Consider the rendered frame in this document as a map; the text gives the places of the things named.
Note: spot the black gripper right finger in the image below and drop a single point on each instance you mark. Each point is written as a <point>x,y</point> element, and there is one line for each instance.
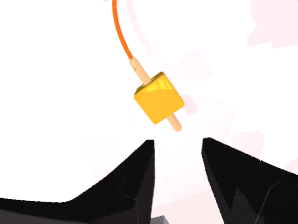
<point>248,190</point>

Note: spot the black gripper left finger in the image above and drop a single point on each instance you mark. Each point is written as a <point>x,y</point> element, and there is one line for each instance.
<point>125,196</point>

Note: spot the yellow wooden block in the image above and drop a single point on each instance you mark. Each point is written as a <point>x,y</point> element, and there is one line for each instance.
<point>159,98</point>

